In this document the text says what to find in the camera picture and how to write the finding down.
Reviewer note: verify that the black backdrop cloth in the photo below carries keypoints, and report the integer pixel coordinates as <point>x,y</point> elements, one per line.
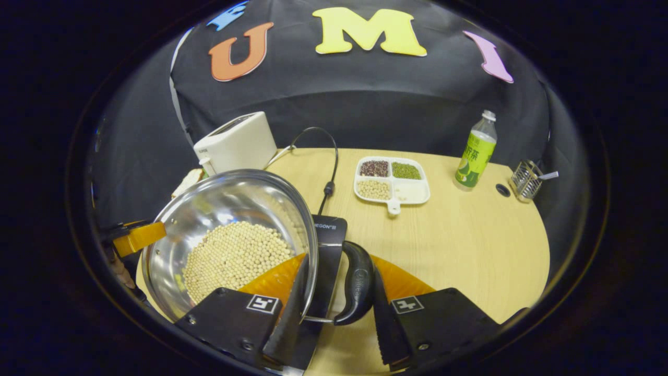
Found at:
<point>365,94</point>

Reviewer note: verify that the white sectioned bean plate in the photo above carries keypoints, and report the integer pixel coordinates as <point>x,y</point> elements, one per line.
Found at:
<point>412,192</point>

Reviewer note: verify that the green label drink bottle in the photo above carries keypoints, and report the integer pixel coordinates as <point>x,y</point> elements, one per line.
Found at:
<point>474,156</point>

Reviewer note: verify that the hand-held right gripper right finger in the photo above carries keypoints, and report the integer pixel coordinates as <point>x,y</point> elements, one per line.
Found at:
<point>389,329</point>

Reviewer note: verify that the bread slice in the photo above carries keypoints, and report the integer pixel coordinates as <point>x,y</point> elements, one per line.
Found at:
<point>187,183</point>

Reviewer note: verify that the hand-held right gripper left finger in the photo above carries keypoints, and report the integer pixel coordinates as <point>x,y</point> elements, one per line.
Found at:
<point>284,324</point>

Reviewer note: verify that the heap of yellow soybeans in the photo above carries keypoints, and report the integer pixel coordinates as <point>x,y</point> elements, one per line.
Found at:
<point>235,261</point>

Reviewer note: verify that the white toaster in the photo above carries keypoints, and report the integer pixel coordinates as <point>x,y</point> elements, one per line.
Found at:
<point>240,141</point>

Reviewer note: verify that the black induction cooktop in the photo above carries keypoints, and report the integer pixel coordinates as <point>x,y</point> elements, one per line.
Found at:
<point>329,245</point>

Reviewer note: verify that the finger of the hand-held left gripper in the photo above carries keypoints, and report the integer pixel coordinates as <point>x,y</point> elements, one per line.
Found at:
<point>140,237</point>

